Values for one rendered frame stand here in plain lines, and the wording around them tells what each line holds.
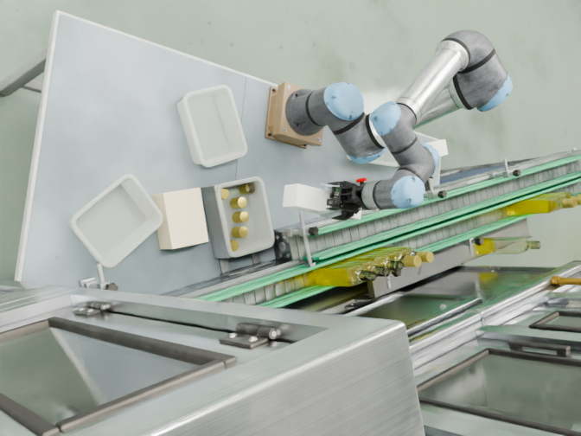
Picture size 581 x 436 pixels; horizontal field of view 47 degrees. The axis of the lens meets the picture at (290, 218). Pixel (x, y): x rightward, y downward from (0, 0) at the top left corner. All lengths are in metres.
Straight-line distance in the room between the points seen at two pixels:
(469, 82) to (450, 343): 0.71
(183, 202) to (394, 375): 1.43
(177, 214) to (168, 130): 0.26
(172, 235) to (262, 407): 1.45
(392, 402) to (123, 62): 1.58
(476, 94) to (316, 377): 1.51
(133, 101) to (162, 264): 0.47
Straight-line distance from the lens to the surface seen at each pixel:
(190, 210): 1.94
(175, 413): 0.47
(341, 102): 2.02
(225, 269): 2.08
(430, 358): 1.69
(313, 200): 1.83
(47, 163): 1.87
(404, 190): 1.60
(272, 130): 2.20
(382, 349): 0.56
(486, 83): 1.93
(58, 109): 1.90
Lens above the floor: 2.52
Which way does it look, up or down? 52 degrees down
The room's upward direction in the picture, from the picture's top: 86 degrees clockwise
